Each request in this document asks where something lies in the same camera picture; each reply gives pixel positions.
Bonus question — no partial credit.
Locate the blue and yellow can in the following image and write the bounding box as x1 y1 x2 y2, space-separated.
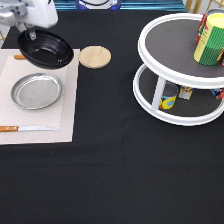
159 82 179 110

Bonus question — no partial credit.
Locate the wooden-handled fork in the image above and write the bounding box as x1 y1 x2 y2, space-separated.
14 55 26 60

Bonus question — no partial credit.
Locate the black tablecloth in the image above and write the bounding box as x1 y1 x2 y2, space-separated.
0 10 224 224

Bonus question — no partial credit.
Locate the beige placemat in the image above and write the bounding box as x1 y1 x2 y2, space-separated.
0 49 79 145

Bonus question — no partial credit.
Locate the wooden-handled knife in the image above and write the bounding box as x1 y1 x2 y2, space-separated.
0 126 57 132

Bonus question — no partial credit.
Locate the silver metal plate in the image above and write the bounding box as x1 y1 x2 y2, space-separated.
11 73 63 110

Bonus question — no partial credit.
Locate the white two-tier lazy Susan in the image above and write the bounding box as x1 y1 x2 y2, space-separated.
133 13 224 126

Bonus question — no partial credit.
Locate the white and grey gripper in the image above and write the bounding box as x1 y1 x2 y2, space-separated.
0 0 58 40

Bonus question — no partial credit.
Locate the blue and white box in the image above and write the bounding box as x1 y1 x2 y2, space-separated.
178 86 193 100

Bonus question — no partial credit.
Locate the black ribbed bowl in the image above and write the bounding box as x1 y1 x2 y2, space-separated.
17 29 74 69

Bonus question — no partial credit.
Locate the round wooden coaster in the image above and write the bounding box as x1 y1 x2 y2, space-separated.
79 46 111 69

